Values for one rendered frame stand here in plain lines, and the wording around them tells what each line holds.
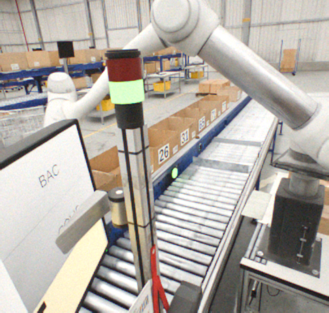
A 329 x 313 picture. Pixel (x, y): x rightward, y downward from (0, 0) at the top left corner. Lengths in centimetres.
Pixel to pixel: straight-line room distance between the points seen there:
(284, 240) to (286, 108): 66
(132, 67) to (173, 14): 36
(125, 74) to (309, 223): 100
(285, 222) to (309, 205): 13
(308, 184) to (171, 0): 83
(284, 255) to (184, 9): 107
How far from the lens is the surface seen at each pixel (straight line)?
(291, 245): 128
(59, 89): 108
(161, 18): 71
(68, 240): 46
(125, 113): 38
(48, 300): 45
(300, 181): 115
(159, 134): 207
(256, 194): 175
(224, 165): 205
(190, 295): 72
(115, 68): 37
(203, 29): 74
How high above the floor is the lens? 166
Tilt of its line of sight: 24 degrees down
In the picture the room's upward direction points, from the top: 3 degrees counter-clockwise
